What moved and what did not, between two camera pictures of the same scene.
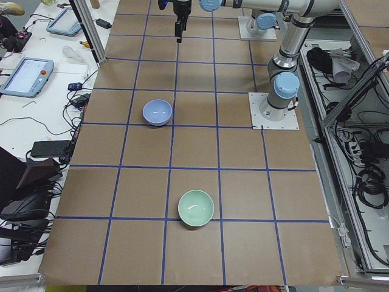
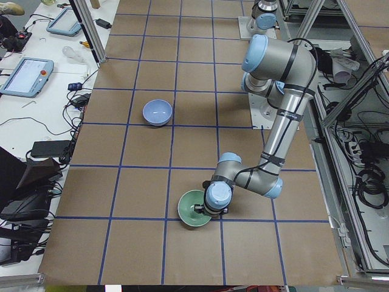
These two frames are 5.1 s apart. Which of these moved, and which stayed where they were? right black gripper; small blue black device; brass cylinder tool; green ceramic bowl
Moved: right black gripper
Stayed: green ceramic bowl; brass cylinder tool; small blue black device
